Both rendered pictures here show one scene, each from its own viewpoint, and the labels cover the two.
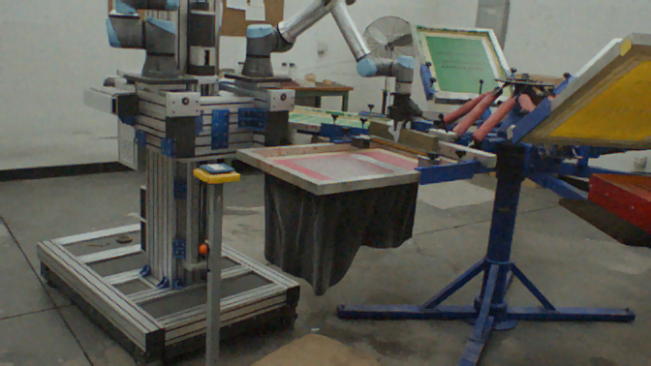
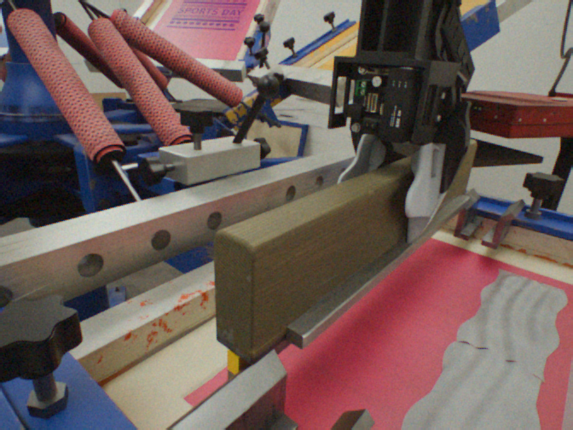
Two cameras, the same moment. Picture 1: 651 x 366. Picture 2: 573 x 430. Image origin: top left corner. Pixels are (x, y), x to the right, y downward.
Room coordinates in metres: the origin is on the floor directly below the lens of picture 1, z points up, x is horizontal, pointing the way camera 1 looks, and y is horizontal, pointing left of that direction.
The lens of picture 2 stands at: (2.79, 0.01, 1.19)
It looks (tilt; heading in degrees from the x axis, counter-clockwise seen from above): 23 degrees down; 256
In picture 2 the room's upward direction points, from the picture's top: 3 degrees clockwise
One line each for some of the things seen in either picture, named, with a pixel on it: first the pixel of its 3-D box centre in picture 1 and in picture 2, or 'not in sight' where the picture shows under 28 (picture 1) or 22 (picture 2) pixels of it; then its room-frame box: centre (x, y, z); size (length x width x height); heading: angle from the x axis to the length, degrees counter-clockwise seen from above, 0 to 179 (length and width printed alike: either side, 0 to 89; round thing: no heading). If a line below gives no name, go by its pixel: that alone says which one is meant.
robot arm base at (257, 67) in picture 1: (258, 64); not in sight; (2.87, 0.39, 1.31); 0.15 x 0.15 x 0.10
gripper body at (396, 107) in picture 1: (400, 106); (405, 57); (2.64, -0.26, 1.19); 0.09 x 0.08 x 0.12; 38
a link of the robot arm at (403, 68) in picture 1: (404, 69); not in sight; (2.63, -0.26, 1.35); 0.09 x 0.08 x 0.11; 59
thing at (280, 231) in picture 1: (292, 226); not in sight; (2.28, 0.15, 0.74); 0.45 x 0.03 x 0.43; 38
